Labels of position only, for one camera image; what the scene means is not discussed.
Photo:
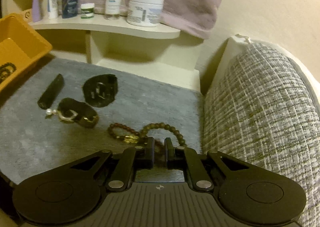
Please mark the grey fluffy towel mat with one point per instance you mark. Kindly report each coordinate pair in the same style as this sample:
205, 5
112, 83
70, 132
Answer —
32, 143

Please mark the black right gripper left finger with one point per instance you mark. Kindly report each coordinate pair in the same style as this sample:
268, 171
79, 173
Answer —
131, 160

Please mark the orange plastic tray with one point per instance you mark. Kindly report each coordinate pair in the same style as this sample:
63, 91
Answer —
21, 46

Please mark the pearl earring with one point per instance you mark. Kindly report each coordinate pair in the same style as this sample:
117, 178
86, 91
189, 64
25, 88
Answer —
51, 112

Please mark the small green white jar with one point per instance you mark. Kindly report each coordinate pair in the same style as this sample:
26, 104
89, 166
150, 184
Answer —
87, 10

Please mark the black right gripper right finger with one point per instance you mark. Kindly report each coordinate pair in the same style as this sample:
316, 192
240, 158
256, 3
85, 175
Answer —
187, 160

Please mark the cream corner shelf unit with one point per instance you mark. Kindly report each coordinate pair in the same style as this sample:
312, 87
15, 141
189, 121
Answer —
161, 53

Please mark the small cardboard box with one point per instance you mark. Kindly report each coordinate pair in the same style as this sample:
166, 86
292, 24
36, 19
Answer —
27, 15

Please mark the black wrist watch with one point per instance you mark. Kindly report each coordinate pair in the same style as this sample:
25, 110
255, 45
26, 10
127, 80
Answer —
101, 90

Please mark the black cylindrical tube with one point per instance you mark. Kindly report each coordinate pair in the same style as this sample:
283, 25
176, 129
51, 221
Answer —
52, 91

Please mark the lilac cosmetic tube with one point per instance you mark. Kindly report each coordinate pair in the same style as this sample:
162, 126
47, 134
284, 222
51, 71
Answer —
36, 11

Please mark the white cream jar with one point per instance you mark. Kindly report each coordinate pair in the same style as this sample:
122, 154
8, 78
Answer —
144, 13

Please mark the grey tweed pillow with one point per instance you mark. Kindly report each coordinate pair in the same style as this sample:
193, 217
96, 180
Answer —
264, 111

